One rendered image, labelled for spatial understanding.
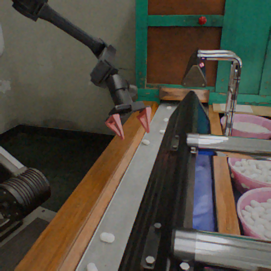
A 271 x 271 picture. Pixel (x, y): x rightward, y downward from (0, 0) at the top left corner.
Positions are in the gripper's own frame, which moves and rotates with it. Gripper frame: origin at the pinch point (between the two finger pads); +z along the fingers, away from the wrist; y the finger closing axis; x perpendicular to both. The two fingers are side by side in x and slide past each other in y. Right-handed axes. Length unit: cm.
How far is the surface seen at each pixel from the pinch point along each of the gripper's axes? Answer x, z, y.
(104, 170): -15.4, 6.2, 7.5
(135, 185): -8.8, 14.9, 1.6
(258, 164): 2, 24, -45
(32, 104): -222, -113, -23
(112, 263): 8.6, 29.3, 23.2
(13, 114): -239, -112, -2
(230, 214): 14.8, 31.1, -9.4
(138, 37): -42, -66, -53
